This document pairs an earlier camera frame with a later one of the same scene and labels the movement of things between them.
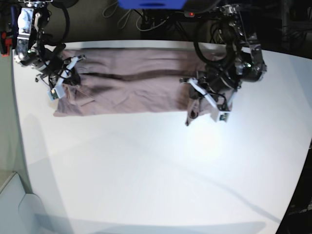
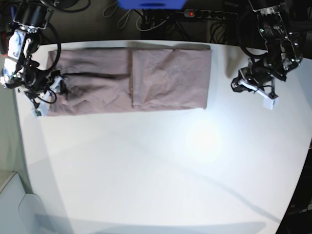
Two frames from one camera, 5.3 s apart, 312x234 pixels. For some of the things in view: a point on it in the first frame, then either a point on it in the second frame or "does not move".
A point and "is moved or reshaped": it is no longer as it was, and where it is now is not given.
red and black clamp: [5, 43] does not move
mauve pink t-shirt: [136, 81] is moved or reshaped
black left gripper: [56, 67] to [36, 81]
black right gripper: [212, 81] to [260, 72]
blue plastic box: [153, 4] does not move
